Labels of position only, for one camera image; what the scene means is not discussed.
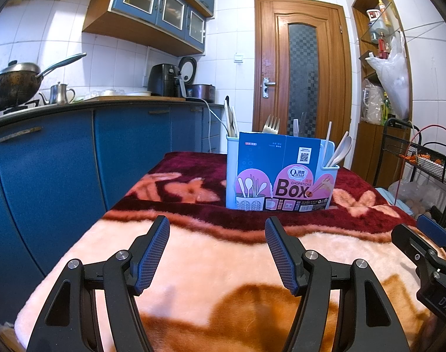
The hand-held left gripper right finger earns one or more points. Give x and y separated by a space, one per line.
281 253

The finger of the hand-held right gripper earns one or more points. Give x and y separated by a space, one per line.
434 230
410 241

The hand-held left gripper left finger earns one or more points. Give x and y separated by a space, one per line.
153 253

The light blue utensil holder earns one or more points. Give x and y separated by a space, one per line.
252 154

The beige plastic spoon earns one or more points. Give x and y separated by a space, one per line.
344 148

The beige plastic chopstick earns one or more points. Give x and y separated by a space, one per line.
342 141
329 132

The large metal fork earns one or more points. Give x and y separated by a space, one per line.
270 126

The crumpled white plastic bag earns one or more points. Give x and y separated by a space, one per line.
417 198

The red and peach flowered blanket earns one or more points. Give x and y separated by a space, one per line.
208 264

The white tray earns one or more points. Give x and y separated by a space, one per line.
434 165

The wooden shelf unit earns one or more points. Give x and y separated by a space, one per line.
366 146

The black metal rack cart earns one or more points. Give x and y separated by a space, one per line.
395 121

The green bottle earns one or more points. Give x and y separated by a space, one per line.
386 110

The blue kitchen base cabinets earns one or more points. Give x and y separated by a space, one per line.
43 176

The white hanging plastic bag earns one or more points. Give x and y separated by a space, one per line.
395 80

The wooden cutting board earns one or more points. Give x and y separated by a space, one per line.
135 98

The clear lidded glass bowl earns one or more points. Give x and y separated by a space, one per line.
97 94
113 92

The black rice cooker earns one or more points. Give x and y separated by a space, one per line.
201 91

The black air fryer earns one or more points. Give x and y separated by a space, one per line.
162 80

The metal kettle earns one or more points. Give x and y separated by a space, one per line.
58 95

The wooden door with glass pane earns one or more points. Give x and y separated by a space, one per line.
270 62

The red bottle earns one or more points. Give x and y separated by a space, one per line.
383 46

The gas stove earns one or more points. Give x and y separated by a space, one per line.
14 109

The metal wok with lid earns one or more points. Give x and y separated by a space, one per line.
10 84

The yellow bottle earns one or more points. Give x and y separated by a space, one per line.
384 13

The white and red container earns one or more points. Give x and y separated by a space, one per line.
372 14

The white light switch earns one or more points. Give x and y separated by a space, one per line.
238 58

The blue wall cabinet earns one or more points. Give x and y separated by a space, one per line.
98 22

